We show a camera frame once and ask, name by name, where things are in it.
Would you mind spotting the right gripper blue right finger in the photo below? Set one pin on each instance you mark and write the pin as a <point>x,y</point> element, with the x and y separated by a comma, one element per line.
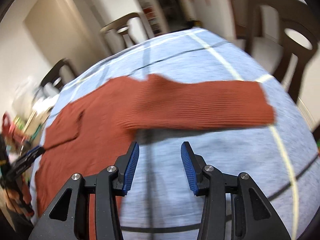
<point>191,167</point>

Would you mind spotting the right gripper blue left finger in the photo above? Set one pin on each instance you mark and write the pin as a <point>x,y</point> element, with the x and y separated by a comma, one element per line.
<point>131,165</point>

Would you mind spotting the rust red knit sweater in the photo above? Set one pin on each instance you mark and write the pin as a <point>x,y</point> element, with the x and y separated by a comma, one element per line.
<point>90,133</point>

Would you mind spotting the person's left hand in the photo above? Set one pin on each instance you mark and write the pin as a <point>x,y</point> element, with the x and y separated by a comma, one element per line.
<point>12,197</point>

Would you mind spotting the red small bag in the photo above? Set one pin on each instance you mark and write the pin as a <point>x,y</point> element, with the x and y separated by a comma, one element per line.
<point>11,131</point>

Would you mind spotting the blue checked table cloth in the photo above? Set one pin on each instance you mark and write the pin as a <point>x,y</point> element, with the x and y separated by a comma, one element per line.
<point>282,159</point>

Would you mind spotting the dark chair far left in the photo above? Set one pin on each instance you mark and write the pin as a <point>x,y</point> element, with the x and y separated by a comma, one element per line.
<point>55,78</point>

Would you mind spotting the dark chair at far end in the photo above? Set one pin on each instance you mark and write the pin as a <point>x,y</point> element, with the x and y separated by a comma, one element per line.
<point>121,27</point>

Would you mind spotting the beige refrigerator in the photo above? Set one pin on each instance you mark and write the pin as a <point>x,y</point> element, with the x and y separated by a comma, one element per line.
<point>68,29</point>

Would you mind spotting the dark chair right side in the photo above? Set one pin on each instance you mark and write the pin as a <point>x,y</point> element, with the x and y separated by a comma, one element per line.
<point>295,15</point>

